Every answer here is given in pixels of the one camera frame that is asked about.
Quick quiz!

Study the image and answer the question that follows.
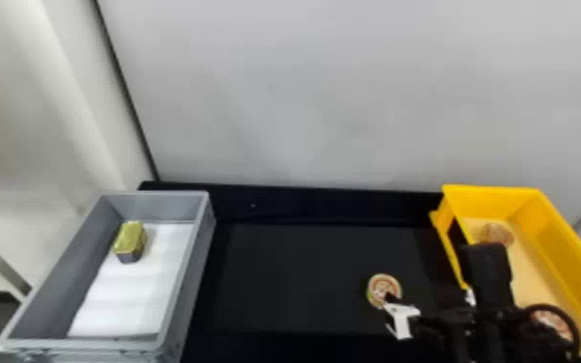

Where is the yellow box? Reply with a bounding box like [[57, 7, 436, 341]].
[[429, 182, 581, 357]]

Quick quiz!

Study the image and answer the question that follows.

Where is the black cable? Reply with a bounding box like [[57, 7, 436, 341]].
[[520, 302, 581, 357]]

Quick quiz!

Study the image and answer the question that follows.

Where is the grey crate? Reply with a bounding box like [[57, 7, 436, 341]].
[[0, 189, 217, 363]]

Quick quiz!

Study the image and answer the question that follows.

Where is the white foam pad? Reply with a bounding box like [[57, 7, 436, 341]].
[[66, 220, 199, 340]]

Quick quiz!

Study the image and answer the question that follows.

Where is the yellow rectangular tin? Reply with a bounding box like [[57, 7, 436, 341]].
[[112, 219, 149, 265]]

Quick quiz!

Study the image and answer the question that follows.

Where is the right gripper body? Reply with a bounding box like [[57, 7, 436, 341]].
[[411, 302, 476, 363]]

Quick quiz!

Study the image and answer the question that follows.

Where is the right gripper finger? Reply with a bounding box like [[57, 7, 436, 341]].
[[382, 297, 422, 341]]

